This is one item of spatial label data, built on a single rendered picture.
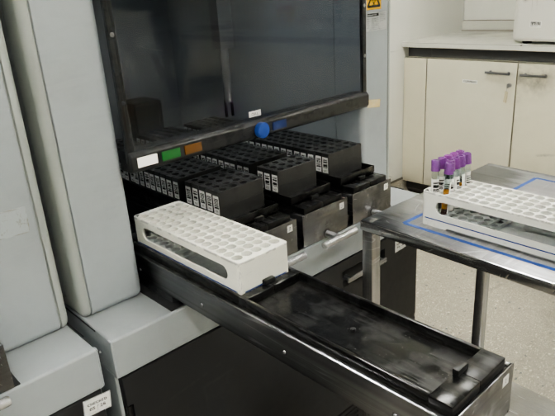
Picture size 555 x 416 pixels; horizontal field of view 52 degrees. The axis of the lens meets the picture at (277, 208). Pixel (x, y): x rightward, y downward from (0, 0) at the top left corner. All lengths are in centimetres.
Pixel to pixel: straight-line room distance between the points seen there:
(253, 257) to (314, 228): 34
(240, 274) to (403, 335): 24
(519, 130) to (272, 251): 240
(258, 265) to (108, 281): 28
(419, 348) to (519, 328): 160
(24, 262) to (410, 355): 57
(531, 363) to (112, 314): 152
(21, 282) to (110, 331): 15
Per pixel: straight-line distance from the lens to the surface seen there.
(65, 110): 91
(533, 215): 95
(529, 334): 230
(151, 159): 95
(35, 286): 95
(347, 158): 131
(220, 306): 86
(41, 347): 97
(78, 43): 91
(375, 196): 129
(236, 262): 82
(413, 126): 344
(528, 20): 307
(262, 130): 107
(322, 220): 117
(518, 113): 312
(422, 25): 354
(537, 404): 154
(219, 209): 107
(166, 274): 97
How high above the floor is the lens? 123
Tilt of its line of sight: 21 degrees down
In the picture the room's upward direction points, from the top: 4 degrees counter-clockwise
